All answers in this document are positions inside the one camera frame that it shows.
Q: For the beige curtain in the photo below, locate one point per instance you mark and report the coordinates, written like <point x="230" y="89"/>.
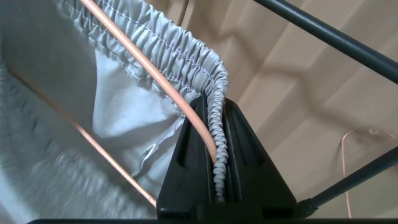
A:
<point x="280" y="46"/>

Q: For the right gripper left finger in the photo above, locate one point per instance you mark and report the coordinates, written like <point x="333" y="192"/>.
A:
<point x="186" y="186"/>

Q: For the pale grey shorts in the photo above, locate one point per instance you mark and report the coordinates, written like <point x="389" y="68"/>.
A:
<point x="124" y="118"/>

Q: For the pink clothes hanger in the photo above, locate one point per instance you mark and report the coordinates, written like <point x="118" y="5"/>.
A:
<point x="161" y="81"/>
<point x="343" y="161"/>

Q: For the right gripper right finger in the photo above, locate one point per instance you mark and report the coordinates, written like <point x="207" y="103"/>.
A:
<point x="258" y="186"/>

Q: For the black clothes rack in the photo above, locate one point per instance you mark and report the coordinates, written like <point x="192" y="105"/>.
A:
<point x="342" y="42"/>

